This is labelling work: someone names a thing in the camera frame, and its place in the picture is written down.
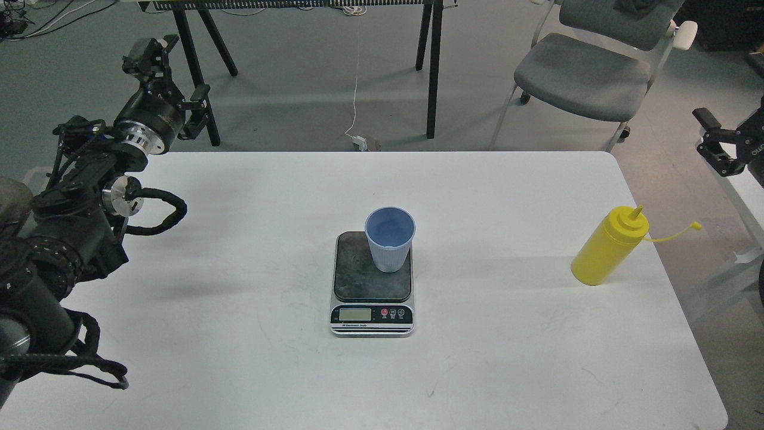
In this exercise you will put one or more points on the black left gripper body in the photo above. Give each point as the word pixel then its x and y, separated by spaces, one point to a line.
pixel 149 122

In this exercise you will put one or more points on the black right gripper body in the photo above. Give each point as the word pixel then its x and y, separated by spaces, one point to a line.
pixel 750 152

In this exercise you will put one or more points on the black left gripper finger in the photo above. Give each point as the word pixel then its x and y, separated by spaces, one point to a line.
pixel 148 62
pixel 197 105

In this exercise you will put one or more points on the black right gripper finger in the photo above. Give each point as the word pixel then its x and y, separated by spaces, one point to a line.
pixel 710 146

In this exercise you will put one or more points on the yellow squeeze bottle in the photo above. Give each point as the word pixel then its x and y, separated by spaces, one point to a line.
pixel 617 235

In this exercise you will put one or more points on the blue ribbed plastic cup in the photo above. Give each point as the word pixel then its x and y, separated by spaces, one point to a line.
pixel 389 232

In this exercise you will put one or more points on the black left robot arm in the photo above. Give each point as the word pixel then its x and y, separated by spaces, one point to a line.
pixel 91 202

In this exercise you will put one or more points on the digital kitchen scale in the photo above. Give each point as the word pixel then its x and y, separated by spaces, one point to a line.
pixel 366 302

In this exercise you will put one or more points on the black trestle table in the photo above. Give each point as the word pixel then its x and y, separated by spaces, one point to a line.
pixel 429 35

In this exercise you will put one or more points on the grey office chair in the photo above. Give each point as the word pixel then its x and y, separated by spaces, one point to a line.
pixel 591 81

